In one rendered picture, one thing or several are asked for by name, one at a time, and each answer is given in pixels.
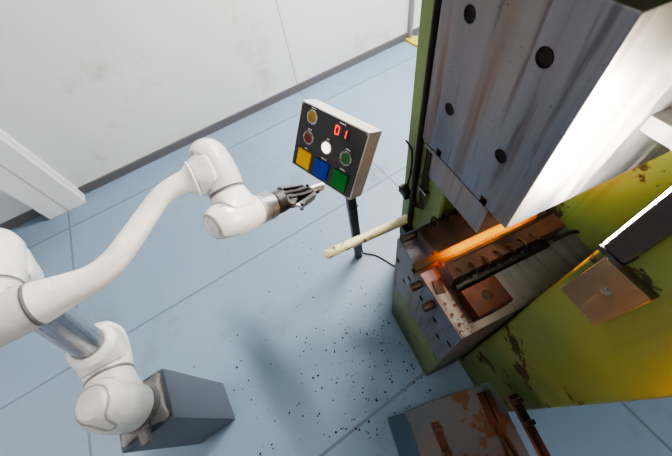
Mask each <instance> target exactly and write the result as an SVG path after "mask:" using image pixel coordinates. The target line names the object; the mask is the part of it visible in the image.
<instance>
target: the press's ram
mask: <svg viewBox="0 0 672 456"><path fill-rule="evenodd" d="M423 139H424V140H425V142H426V143H427V144H428V145H429V146H430V147H431V148H432V149H433V150H434V151H435V152H436V153H439V152H441V156H440V158H441V159H442V160H443V161H444V162H445V163H446V165H447V166H448V167H449V168H450V169H451V170H452V171H453V172H454V173H455V174H456V175H457V177H458V178H459V179H460V180H461V181H462V182H463V183H464V184H465V185H466V186H467V187H468V189H469V190H470V191H471V192H472V193H473V194H474V195H475V196H476V197H477V198H478V200H479V201H480V200H482V199H486V200H487V203H486V205H485V207H486V208H487V209H488V210H489V212H490V213H491V214H492V215H493V216H494V217H495V218H496V219H497V220H498V221H499V222H500V224H501V225H502V226H503V227H504V228H508V227H510V226H512V225H515V224H517V223H519V222H521V221H523V220H525V219H527V218H529V217H532V216H534V215H536V214H538V213H540V212H542V211H544V210H546V209H549V208H551V207H553V206H555V205H557V204H559V203H561V202H563V201H566V200H568V199H570V198H572V197H574V196H576V195H578V194H580V193H583V192H585V191H587V190H589V189H591V188H593V187H595V186H597V185H600V184H602V183H604V182H606V181H608V180H610V179H612V178H614V177H616V176H619V175H621V174H623V173H625V172H627V171H629V170H631V169H633V168H636V167H638V166H640V165H642V164H644V163H646V162H648V161H650V160H653V159H655V158H657V157H659V156H661V155H663V154H665V153H667V152H669V151H670V150H672V0H442V5H441V12H440V19H439V27H438V34H437V41H436V48H435V55H434V62H433V69H432V76H431V83H430V90H429V97H428V104H427V111H426V118H425V125H424V132H423Z"/></svg>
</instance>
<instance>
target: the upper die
mask: <svg viewBox="0 0 672 456"><path fill-rule="evenodd" d="M440 156H441V152H439V153H436V152H435V151H433V156H432V161H431V167H430V172H429V177H430V178H431V179H432V181H433V182H434V183H435V184H436V185H437V186H438V188H439V189H440V190H441V191H442V192H443V194H444V195H445V196H446V197H447V198H448V200H449V201H450V202H451V203H452V204H453V206H454V207H455V208H456V209H457V210H458V212H459V213H460V214H461V215H462V216H463V218H464V219H465V220H466V221H467V222H468V224H469V225H470V226H471V227H472V228H473V230H474V231H475V232H476V233H479V232H481V231H483V230H485V229H488V228H490V227H492V226H494V225H496V224H498V223H500V222H499V221H498V220H497V219H496V218H495V217H494V216H493V215H492V214H491V213H490V212H489V210H488V209H487V208H486V207H485V205H486V203H487V200H486V199H482V200H480V201H479V200H478V198H477V197H476V196H475V195H474V194H473V193H472V192H471V191H470V190H469V189H468V187H467V186H466V185H465V184H464V183H463V182H462V181H461V180H460V179H459V178H458V177H457V175H456V174H455V173H454V172H453V171H452V170H451V169H450V168H449V167H448V166H447V165H446V163H445V162H444V161H443V160H442V159H441V158H440Z"/></svg>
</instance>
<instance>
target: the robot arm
mask: <svg viewBox="0 0 672 456"><path fill-rule="evenodd" d="M188 157H189V160H188V161H186V162H184V165H183V167H182V169H181V170H180V171H179V172H177V173H175V174H173V175H172V176H170V177H168V178H167V179H165V180H163V181H162V182H161V183H159V184H158V185H157V186H156V187H155V188H154V189H153V190H152V191H151V192H150V193H149V194H148V195H147V197H146V198H145V199H144V200H143V202H142V203H141V204H140V206H139V207H138V208H137V210H136V211H135V212H134V214H133V215H132V216H131V218H130V219H129V220H128V222H127V223H126V224H125V226H124V227H123V228H122V230H121V231H120V232H119V234H118V235H117V236H116V238H115V239H114V240H113V242H112V243H111V244H110V246H109V247H108V248H107V249H106V250H105V251H104V253H103V254H102V255H101V256H99V257H98V258H97V259H96V260H95V261H93V262H92V263H90V264H88V265H87V266H85V267H82V268H80V269H77V270H74V271H71V272H67V273H63V274H60V275H56V276H52V277H48V278H44V273H43V271H42V270H41V268H40V266H39V265H38V263H37V262H36V260H35V259H34V257H33V255H32V254H31V252H30V250H29V249H27V247H26V244H25V242H24V241H23V240H22V239H21V238H20V237H19V236H18V235H17V234H15V233H14V232H12V231H10V230H8V229H4V228H0V347H2V346H4V345H7V344H9V343H11V342H13V341H16V340H18V339H20V338H22V337H24V336H26V335H28V334H29V333H31V332H33V331H34V332H35V333H37V334H39V335H40V336H42V337H43V338H45V339H47V340H48V341H50V342H51V343H53V344H55V345H56V346H58V347H59V348H61V349H63V350H64V351H66V360H67V362H68V364H69V365H70V366H71V367H72V368H73V370H74V371H75V372H76V374H77V375H78V377H79V378H81V382H82V385H83V390H82V392H81V393H80V395H79V397H78V398H77V401H76V403H75V407H74V418H75V421H76V423H77V424H78V425H79V427H81V428H82V429H83V430H85V431H87V432H89V433H93V434H99V435H117V434H121V446H122V447H128V446H129V445H130V444H131V443H132V442H133V441H134V440H135V439H136V438H138V437H139V440H140V442H141V445H142V446H143V447H144V446H145V445H148V444H150V443H151V428H153V427H154V426H156V425H157V424H159V423H160V422H162V421H165V420H167V419H169V417H170V415H171V412H170V410H169V409H168V407H167V403H166V399H165V395H164V390H163V386H162V374H161V373H155V374H154V375H153V376H152V377H150V378H149V379H148V380H146V381H145V382H143V381H142V380H141V378H140V377H139V375H138V373H137V371H136V369H135V367H134V359H133V354H132V349H131V345H130V342H129V339H128V336H127V334H126V332H125V330H124V329H123V328H122V327H121V326H120V325H119V324H117V323H115V322H112V321H102V322H98V323H95V324H93V323H92V322H91V321H90V320H89V319H87V318H86V317H85V316H84V315H83V314H81V313H80V312H79V311H78V310H77V309H76V308H74V306H76V305H77V304H79V303H81V302H82V301H84V300H86V299H87V298H89V297H91V296H92V295H94V294H95V293H97V292H99V291H100V290H102V289H103V288H105V287H106V286H107V285H109V284H110V283H111V282H113V281H114V280H115V279H116V278H117V277H118V276H119V275H120V274H121V273H122V272H123V271H124V270H125V269H126V268H127V267H128V265H129V264H130V263H131V261H132V260H133V259H134V257H135V256H136V254H137V253H138V251H139V250H140V248H141V246H142V245H143V243H144V242H145V240H146V239H147V237H148V236H149V234H150V232H151V231H152V229H153V228H154V226H155V225H156V223H157V221H158V220H159V218H160V217H161V215H162V214H163V212H164V211H165V209H166V208H167V206H168V205H169V204H170V203H171V202H172V201H173V200H174V199H176V198H177V197H179V196H181V195H184V194H189V193H192V194H196V195H198V196H203V195H205V196H209V198H210V200H211V203H212V206H211V207H210V208H209V209H208V210H207V211H206V212H205V214H204V216H203V224H204V226H205V229H206V230H207V232H208V233H209V234H210V235H211V236H212V237H213V238H215V239H228V238H232V237H236V236H239V235H243V234H245V233H248V232H250V231H252V230H254V229H256V228H257V227H258V226H259V225H261V224H263V223H266V222H268V221H270V220H273V219H275V218H277V217H278V216H279V214H282V213H284V212H286V211H287V210H288V209H290V208H295V207H298V208H300V210H301V211H303V209H304V207H305V206H307V205H308V204H309V203H311V202H312V201H313V200H315V197H316V194H318V193H319V192H321V191H323V190H324V187H325V183H323V182H321V183H318V184H315V185H310V186H309V184H306V186H304V184H296V185H289V186H277V190H276V191H273V192H269V191H265V192H262V193H259V194H255V195H252V194H251V193H250V192H249V191H248V190H247V188H246V187H245V185H244V183H243V181H242V178H241V174H240V172H239V170H238V168H237V166H236V164H235V162H234V160H233V159H232V157H231V155H230V154H229V152H228V151H227V150H226V148H225V147H224V146H223V145H222V144H221V143H220V142H218V141H216V140H214V139H211V138H202V139H198V140H196V141H194V142H193V144H192V145H191V146H190V148H189V151H188ZM299 187H300V188H299Z"/></svg>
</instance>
